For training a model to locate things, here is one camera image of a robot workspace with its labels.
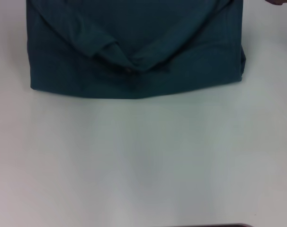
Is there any teal t-shirt with cream lettering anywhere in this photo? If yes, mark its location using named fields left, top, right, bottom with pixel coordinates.
left=26, top=0, right=247, bottom=100

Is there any dark flat edge object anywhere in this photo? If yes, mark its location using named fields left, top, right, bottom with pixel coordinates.
left=202, top=223, right=251, bottom=227

